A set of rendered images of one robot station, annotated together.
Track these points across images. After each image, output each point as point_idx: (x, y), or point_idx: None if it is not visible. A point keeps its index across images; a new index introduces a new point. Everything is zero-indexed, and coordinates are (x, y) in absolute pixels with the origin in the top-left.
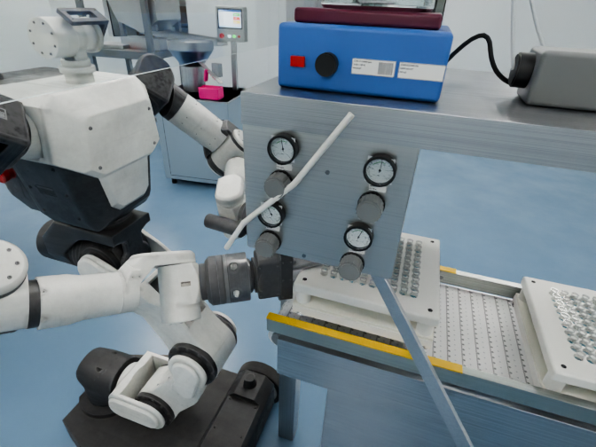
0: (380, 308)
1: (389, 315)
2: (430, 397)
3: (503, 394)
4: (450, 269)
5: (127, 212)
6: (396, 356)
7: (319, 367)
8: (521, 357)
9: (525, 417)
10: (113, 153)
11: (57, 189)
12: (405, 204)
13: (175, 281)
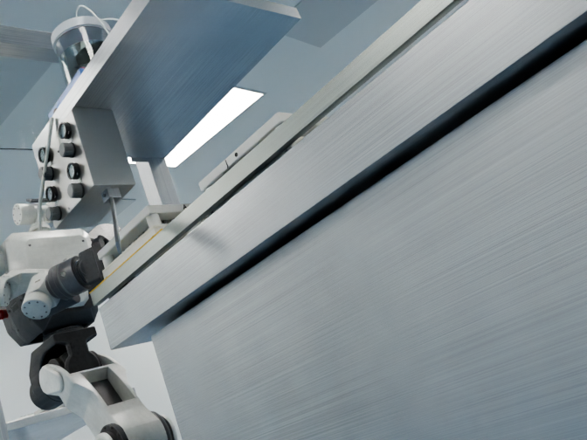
0: (127, 227)
1: (133, 229)
2: (165, 272)
3: (182, 223)
4: None
5: (71, 320)
6: (137, 253)
7: (120, 312)
8: None
9: (199, 231)
10: (48, 264)
11: (17, 299)
12: (79, 138)
13: (32, 282)
